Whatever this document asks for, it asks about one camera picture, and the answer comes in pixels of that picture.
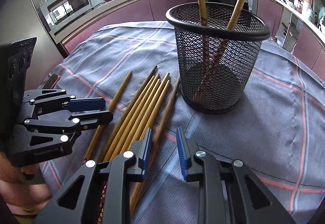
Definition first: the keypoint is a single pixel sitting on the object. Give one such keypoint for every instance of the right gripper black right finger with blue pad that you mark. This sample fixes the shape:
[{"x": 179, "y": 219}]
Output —
[{"x": 227, "y": 191}]

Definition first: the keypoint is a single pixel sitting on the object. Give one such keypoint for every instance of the bamboo chopstick red end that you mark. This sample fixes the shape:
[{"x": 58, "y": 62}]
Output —
[
  {"x": 122, "y": 135},
  {"x": 141, "y": 114},
  {"x": 118, "y": 125},
  {"x": 135, "y": 196},
  {"x": 203, "y": 19},
  {"x": 100, "y": 128},
  {"x": 233, "y": 20},
  {"x": 148, "y": 111}
]

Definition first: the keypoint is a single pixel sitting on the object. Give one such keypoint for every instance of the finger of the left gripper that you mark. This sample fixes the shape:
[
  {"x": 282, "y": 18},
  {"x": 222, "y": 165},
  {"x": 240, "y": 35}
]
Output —
[
  {"x": 87, "y": 104},
  {"x": 91, "y": 120}
]

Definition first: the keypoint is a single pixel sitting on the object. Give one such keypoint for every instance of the pink base cabinets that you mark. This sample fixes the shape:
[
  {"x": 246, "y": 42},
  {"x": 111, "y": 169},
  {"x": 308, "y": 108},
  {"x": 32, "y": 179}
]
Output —
[{"x": 310, "y": 42}]

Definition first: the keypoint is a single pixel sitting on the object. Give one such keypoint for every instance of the black mesh pen holder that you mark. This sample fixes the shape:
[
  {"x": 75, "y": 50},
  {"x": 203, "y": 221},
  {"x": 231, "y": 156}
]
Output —
[{"x": 214, "y": 63}]

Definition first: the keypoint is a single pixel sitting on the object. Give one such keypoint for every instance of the hand in pink sleeve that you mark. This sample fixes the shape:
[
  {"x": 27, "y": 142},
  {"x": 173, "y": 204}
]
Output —
[{"x": 21, "y": 196}]

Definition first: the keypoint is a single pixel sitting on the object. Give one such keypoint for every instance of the black camera box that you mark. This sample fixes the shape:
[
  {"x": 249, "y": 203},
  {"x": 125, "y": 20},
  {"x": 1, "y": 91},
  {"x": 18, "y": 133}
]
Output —
[{"x": 15, "y": 60}]

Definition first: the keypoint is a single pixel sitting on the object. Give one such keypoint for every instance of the white microwave oven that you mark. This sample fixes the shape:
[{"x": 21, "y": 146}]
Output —
[{"x": 57, "y": 14}]

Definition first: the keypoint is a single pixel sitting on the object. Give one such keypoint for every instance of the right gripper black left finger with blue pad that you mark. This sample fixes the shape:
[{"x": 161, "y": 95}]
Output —
[{"x": 78, "y": 199}]

